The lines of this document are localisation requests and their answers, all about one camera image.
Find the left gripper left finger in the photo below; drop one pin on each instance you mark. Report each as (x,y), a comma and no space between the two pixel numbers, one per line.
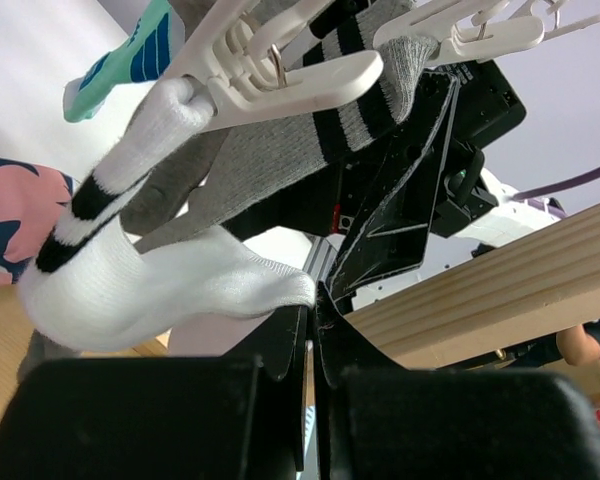
(236,416)

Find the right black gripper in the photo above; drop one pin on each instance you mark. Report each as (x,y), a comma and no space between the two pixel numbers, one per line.
(388,191)

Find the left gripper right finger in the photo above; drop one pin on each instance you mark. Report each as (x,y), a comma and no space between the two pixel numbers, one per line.
(379,420)

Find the white sock black stripes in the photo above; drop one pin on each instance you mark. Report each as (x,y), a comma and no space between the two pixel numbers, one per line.
(145,250)

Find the grey sock black stripes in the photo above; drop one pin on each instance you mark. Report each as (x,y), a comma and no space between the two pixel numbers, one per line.
(230,177)

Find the white clip sock hanger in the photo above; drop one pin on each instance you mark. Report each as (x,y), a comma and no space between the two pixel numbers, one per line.
(238,62)

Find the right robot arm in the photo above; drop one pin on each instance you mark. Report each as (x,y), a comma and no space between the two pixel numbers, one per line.
(509,220)

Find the wooden stand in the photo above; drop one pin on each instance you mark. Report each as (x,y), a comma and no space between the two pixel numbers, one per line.
(546,281)

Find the teal patterned sock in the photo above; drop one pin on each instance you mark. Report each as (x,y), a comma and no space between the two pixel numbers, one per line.
(157,37)

